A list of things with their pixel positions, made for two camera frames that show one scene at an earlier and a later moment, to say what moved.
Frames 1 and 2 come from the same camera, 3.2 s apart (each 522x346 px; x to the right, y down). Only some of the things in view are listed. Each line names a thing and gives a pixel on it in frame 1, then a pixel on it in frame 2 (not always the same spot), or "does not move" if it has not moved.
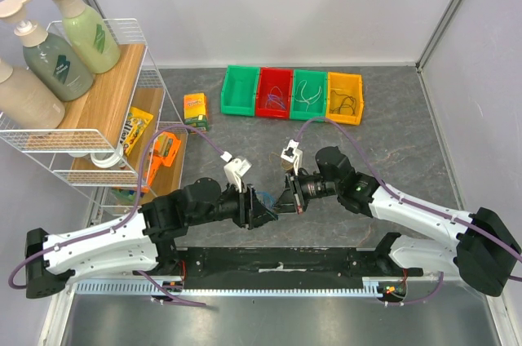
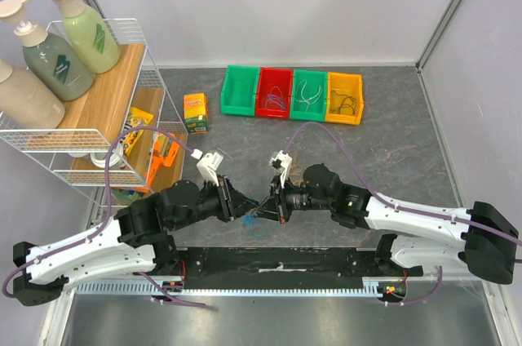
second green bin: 308,97 does not move
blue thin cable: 265,193 -> 255,228
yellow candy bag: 138,121 does not move
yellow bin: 344,98 does not move
